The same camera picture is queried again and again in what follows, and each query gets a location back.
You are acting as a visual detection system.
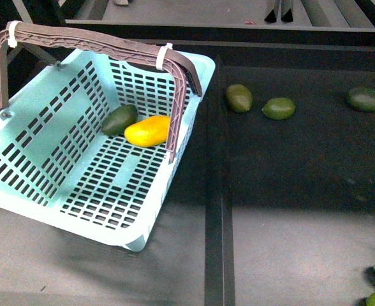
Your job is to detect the black fruit display bin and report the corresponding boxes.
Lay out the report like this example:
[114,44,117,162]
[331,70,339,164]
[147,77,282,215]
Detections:
[0,1,375,305]

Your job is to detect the white zip tie left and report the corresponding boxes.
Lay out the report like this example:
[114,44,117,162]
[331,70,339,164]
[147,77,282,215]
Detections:
[7,20,22,48]

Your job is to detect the light blue plastic basket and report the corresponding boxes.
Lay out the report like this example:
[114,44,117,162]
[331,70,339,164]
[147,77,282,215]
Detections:
[0,50,201,251]

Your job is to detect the white zip tie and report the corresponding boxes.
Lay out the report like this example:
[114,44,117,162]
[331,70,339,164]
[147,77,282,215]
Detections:
[156,43,173,71]
[7,20,22,48]

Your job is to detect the green avocado on shelf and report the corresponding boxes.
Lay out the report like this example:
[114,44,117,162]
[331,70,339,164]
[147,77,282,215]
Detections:
[346,87,375,112]
[225,84,253,113]
[261,97,296,120]

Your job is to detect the yellow mango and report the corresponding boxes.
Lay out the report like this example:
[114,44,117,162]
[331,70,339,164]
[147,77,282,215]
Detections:
[124,115,170,147]

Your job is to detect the white zip tie right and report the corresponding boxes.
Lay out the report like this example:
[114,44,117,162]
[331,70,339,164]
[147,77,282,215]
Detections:
[156,43,173,71]

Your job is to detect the dark green avocado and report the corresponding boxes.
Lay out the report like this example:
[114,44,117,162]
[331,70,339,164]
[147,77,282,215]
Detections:
[101,105,138,136]

